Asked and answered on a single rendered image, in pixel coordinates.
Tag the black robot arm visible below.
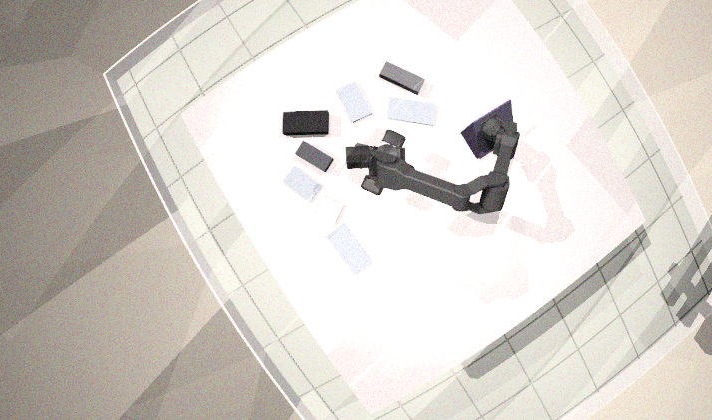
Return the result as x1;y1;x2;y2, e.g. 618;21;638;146
345;113;520;214

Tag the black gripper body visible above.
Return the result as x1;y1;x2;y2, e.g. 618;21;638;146
361;129;406;196

